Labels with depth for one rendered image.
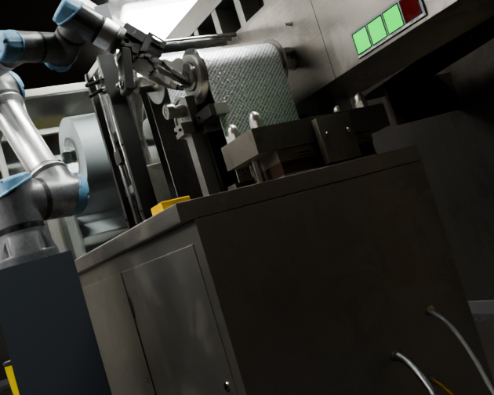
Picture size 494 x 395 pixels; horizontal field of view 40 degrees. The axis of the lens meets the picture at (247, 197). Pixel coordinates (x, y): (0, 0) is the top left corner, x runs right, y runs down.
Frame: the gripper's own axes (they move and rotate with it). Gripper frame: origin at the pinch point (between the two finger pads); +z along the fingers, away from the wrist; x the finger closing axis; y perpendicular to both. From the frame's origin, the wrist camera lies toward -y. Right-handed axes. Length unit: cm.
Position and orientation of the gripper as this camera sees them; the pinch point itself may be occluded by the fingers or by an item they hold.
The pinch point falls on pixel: (181, 86)
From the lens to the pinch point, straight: 177.8
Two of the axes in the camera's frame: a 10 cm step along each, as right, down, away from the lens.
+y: 3.2, -8.7, 3.8
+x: -4.6, 2.1, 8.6
